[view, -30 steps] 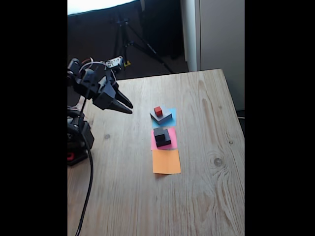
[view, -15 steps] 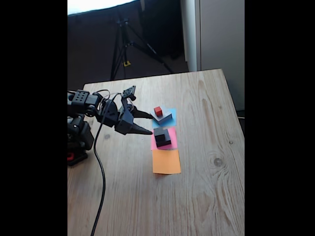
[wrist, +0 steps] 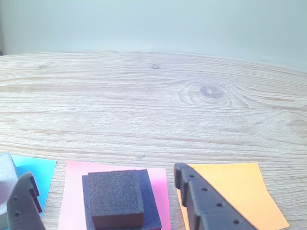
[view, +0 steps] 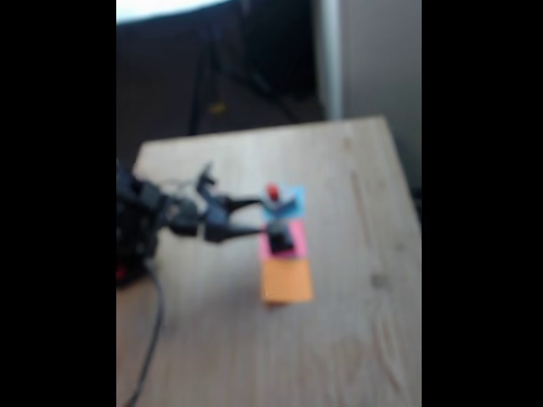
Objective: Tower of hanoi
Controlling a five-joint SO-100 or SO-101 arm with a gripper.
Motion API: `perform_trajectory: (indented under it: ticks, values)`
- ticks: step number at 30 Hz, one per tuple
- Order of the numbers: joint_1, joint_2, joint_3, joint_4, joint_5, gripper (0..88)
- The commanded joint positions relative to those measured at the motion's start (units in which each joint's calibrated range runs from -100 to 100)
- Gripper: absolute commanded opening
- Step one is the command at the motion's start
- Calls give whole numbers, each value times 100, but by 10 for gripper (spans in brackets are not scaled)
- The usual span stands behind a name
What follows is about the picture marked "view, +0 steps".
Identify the small wrist camera board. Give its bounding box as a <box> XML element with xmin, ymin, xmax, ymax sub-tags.
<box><xmin>193</xmin><ymin>161</ymin><xmax>220</xmax><ymax>194</ymax></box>

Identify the tall black tripod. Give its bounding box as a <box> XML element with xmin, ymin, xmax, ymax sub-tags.
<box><xmin>188</xmin><ymin>25</ymin><xmax>302</xmax><ymax>137</ymax></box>

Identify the pink paper sheet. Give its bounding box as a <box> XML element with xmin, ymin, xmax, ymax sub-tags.
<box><xmin>258</xmin><ymin>219</ymin><xmax>309</xmax><ymax>262</ymax></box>

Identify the medium dark block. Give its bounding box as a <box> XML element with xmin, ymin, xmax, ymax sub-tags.
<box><xmin>266</xmin><ymin>224</ymin><xmax>300</xmax><ymax>258</ymax></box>

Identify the large grey block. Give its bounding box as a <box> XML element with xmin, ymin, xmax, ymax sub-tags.
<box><xmin>263</xmin><ymin>194</ymin><xmax>300</xmax><ymax>220</ymax></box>

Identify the bright white light panel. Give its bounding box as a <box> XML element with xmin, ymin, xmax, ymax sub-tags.
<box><xmin>116</xmin><ymin>0</ymin><xmax>232</xmax><ymax>23</ymax></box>

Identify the black camera cable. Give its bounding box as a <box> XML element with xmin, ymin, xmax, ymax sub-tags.
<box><xmin>125</xmin><ymin>258</ymin><xmax>166</xmax><ymax>407</ymax></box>

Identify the orange paper sheet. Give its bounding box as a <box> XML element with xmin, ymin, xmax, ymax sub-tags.
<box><xmin>259</xmin><ymin>257</ymin><xmax>316</xmax><ymax>304</ymax></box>

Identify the blue paper sheet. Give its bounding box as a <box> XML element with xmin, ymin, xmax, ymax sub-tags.
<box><xmin>261</xmin><ymin>184</ymin><xmax>306</xmax><ymax>222</ymax></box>

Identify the white cabinet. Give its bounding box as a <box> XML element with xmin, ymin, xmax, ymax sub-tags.
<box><xmin>311</xmin><ymin>0</ymin><xmax>423</xmax><ymax>192</ymax></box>

